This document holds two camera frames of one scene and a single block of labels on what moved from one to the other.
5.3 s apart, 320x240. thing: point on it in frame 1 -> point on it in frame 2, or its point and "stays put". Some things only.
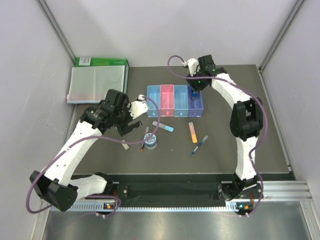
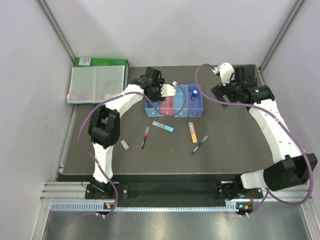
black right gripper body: [197, 84] -> [230, 90]
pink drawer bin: [167, 100] stays put
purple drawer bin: [195, 107] stays put
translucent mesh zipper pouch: [90, 84] stays put
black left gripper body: [123, 115] -> [156, 93]
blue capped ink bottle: [194, 96] stays put
